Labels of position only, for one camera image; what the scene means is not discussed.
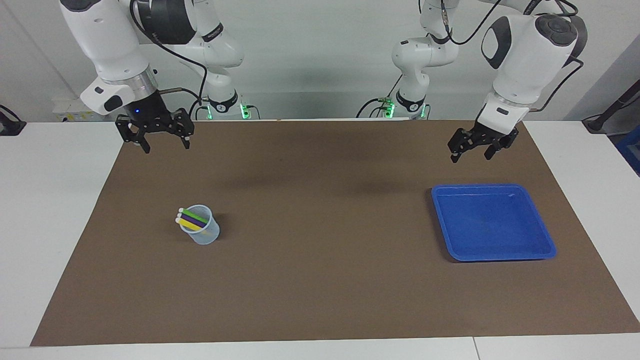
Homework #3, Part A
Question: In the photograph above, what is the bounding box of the green pen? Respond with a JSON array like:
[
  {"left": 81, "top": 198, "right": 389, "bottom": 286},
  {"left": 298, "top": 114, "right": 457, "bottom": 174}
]
[{"left": 178, "top": 208, "right": 210, "bottom": 224}]

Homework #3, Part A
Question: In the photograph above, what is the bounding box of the blue plastic tray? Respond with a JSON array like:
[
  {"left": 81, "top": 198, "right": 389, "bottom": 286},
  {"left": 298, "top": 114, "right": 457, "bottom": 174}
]
[{"left": 431, "top": 183, "right": 557, "bottom": 263}]

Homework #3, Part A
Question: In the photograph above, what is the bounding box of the translucent plastic cup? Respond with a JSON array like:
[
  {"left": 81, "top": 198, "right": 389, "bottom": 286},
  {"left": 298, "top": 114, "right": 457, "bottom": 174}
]
[{"left": 179, "top": 204, "right": 221, "bottom": 246}]

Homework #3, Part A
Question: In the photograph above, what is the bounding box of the black stand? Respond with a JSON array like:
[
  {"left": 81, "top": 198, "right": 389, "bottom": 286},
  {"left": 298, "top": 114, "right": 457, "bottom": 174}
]
[{"left": 582, "top": 77, "right": 640, "bottom": 135}]

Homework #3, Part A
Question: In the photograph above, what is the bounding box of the blue crate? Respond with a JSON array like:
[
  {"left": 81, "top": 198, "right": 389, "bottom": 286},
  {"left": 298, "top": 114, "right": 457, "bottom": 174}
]
[{"left": 616, "top": 125, "right": 640, "bottom": 176}]

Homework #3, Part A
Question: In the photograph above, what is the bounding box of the brown table mat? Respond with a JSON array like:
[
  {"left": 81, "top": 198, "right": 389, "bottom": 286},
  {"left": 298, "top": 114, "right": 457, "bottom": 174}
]
[{"left": 30, "top": 119, "right": 640, "bottom": 347}]

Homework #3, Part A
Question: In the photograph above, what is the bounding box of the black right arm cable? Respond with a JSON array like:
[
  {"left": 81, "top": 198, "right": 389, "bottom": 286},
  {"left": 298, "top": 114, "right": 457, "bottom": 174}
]
[{"left": 129, "top": 0, "right": 209, "bottom": 120}]

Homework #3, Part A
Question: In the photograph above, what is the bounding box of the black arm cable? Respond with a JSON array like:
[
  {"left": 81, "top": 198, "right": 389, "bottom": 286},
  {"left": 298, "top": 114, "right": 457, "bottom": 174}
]
[
  {"left": 129, "top": 0, "right": 209, "bottom": 120},
  {"left": 419, "top": 0, "right": 586, "bottom": 112}
]

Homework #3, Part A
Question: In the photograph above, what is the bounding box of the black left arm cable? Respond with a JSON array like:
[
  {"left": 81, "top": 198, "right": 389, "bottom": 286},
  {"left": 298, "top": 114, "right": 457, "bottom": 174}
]
[{"left": 419, "top": 0, "right": 586, "bottom": 112}]

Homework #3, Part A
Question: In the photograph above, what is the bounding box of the black base cable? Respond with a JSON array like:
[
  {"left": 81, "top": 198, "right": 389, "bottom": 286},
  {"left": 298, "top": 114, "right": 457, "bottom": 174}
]
[{"left": 356, "top": 75, "right": 403, "bottom": 119}]

